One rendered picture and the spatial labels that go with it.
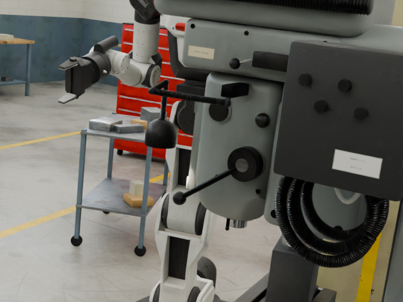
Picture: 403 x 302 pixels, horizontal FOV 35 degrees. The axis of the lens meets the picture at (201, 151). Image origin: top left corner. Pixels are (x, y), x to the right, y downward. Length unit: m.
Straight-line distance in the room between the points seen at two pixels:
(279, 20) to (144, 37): 1.08
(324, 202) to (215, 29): 0.40
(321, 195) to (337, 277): 2.09
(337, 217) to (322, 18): 0.37
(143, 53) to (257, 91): 1.04
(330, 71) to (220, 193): 0.50
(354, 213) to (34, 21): 10.99
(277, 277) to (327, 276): 1.50
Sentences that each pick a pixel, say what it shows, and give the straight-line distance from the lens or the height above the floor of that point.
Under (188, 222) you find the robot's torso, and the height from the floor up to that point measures 1.02.
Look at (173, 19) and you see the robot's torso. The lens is 2.12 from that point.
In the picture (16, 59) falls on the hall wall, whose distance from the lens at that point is 11.79.
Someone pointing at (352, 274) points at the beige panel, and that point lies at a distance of 3.31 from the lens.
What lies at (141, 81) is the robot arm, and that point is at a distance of 2.28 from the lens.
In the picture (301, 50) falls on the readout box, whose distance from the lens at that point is 0.98.
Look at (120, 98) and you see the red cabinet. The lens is 7.10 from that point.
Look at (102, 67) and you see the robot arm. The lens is 2.00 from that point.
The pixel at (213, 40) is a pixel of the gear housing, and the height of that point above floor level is 1.69.
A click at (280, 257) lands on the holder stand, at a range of 1.85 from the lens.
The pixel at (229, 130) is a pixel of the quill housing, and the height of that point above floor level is 1.51.
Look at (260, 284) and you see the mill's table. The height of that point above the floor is 0.93.
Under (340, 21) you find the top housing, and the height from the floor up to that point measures 1.76.
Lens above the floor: 1.77
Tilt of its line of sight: 13 degrees down
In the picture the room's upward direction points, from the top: 6 degrees clockwise
